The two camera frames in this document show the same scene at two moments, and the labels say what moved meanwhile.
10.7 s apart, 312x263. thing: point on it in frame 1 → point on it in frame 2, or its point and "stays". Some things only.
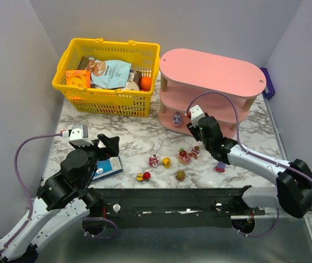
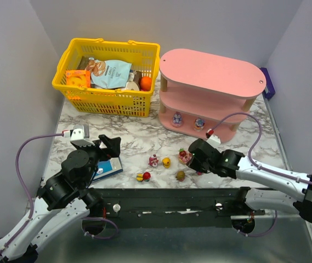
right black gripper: x=195 y=131 → x=197 y=154
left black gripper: x=98 y=150 stays
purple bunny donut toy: x=177 y=121 stays
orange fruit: x=146 y=83 stays
